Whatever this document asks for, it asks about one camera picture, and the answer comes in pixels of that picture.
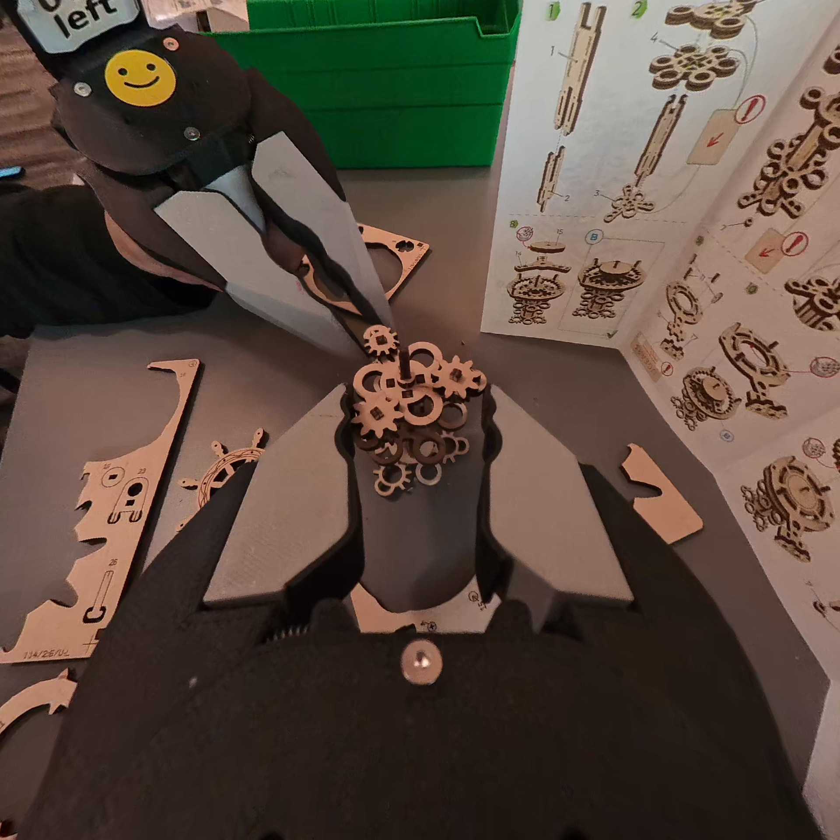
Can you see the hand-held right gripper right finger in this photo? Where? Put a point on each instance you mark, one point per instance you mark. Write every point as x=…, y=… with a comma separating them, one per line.
x=551, y=525

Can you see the jagged wooden sheet frame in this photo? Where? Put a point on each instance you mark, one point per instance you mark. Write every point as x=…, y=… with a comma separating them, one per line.
x=394, y=613

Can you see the wooden ship wheel part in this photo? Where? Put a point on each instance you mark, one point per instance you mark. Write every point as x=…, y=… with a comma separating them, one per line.
x=226, y=469

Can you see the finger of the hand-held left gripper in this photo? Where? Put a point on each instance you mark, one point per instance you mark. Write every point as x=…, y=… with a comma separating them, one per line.
x=243, y=256
x=308, y=197

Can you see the green plastic bin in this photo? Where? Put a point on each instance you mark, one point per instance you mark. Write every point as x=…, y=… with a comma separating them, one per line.
x=394, y=85

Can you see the folded assembly instruction sheet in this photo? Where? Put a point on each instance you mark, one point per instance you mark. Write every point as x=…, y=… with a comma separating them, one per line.
x=590, y=131

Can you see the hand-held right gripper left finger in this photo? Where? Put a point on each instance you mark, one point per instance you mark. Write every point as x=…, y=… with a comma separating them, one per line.
x=282, y=525

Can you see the wooden frame with round cutout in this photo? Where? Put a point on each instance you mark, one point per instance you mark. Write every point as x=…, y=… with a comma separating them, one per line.
x=413, y=262

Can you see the wooden gear model assembly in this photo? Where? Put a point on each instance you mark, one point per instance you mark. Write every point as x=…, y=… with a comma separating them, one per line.
x=469, y=388

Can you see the wooden sheet with slotted parts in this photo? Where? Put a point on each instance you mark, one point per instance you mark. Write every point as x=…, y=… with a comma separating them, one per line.
x=148, y=459

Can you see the wooden sheet offcut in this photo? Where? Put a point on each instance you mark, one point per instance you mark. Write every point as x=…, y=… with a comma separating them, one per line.
x=663, y=505

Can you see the person's left hand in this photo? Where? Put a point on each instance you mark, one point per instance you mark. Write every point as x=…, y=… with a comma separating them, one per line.
x=151, y=259

